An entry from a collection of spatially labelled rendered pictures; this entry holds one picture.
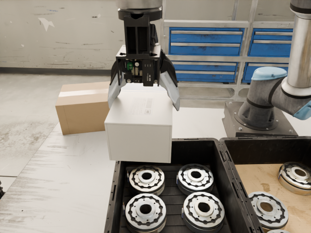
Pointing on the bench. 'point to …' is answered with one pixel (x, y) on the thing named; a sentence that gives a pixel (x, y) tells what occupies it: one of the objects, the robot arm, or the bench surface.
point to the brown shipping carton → (83, 107)
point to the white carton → (140, 125)
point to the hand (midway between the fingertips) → (144, 107)
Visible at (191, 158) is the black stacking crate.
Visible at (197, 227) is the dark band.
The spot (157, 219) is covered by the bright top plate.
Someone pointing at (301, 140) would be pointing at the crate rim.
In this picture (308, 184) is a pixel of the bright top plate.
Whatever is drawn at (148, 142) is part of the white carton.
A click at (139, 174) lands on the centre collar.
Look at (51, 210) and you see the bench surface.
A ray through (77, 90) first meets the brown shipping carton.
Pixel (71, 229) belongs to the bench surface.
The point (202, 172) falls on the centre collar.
